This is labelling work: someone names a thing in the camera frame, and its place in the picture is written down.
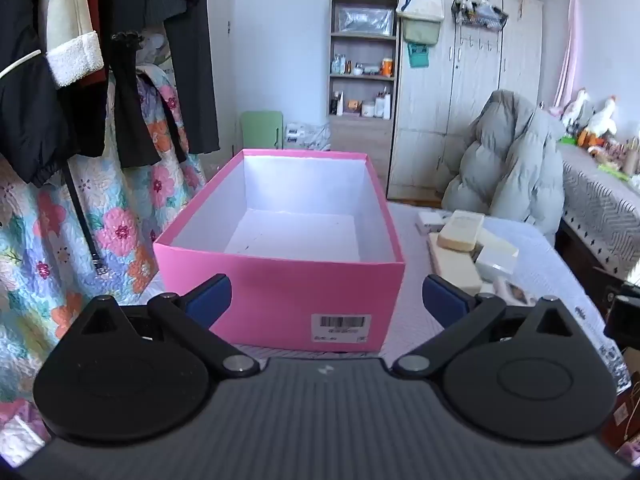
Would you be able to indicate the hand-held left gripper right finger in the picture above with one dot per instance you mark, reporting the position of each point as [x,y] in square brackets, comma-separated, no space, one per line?
[442,300]

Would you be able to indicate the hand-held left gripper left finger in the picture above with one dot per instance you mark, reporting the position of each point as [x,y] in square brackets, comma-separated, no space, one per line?
[212,300]

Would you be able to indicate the cream textured case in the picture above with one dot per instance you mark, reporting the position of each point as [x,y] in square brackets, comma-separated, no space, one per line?
[455,267]

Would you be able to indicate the pink cardboard box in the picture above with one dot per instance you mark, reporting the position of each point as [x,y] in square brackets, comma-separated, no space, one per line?
[280,285]

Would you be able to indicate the white rectangular box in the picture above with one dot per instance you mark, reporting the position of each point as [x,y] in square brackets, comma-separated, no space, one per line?
[497,257]

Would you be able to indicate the cream rectangular block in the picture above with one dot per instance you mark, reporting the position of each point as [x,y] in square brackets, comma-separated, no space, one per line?
[460,230]

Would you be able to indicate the white case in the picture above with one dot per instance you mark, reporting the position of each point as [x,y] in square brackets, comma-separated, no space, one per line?
[432,220]

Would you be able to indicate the small picture box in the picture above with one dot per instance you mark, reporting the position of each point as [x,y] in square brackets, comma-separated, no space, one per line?
[515,292]

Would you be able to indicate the floral quilt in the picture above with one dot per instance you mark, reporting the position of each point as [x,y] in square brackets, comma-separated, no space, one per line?
[120,230]

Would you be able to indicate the patterned tablecloth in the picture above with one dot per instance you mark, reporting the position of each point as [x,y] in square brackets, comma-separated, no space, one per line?
[595,200]

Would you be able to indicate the grey puffer jacket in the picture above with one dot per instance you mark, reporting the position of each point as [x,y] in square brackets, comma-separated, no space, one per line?
[515,170]

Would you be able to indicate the black belt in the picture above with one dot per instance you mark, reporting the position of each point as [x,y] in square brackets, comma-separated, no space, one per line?
[82,215]

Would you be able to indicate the green folding stool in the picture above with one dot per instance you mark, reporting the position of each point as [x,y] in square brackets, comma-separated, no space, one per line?
[261,130]

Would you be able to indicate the wooden shelf unit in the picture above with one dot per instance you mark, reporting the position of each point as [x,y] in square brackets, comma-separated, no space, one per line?
[360,132]

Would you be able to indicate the stack of white packages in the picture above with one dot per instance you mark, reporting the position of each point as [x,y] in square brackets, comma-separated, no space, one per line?
[305,135]

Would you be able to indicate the pale wooden wardrobe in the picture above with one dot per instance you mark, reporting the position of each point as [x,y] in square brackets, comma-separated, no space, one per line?
[465,110]

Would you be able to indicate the white chicken plush toy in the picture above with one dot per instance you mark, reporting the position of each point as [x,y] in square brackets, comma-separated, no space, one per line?
[600,120]

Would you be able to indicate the black ruffled sleeve garment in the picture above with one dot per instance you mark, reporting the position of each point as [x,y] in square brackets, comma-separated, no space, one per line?
[132,120]

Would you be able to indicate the grey plush toy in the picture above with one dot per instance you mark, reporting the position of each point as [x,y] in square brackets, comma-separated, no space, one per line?
[574,110]

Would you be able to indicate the orange bottle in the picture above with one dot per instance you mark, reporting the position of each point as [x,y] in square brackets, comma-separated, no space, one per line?
[387,66]

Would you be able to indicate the dark grey hanging garment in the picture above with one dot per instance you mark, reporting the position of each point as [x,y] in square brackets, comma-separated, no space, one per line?
[192,60]

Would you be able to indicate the teal hanging pouch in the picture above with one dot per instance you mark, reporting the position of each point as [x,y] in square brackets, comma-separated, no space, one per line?
[419,56]

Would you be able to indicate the black jacket white piping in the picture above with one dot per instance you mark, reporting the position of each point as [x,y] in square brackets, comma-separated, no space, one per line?
[25,110]

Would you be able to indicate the green hanging pouch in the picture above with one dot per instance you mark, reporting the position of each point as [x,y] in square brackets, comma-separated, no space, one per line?
[420,31]

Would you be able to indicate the pink curtain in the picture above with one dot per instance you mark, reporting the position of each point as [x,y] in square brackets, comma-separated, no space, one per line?
[570,50]

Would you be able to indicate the silver packet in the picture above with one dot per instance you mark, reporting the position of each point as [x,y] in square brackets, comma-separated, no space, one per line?
[364,20]

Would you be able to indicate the white fleece coat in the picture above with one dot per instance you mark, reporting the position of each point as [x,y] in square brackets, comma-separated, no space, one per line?
[70,35]

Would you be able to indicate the red garment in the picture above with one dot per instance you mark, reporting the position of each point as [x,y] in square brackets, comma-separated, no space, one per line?
[95,10]

